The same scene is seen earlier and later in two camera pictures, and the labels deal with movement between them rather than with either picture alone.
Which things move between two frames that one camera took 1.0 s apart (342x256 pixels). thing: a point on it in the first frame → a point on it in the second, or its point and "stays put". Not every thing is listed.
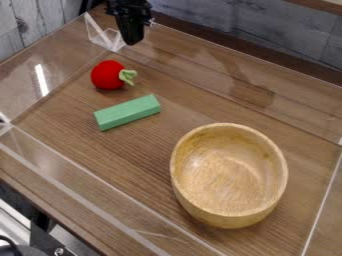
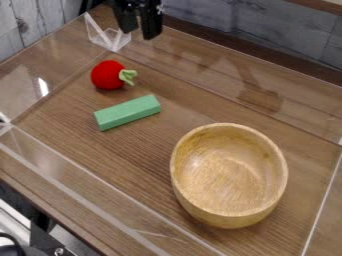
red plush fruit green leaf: (108, 75) stays put
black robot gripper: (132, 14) → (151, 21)
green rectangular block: (128, 111) stays put
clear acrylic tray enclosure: (183, 137) stays put
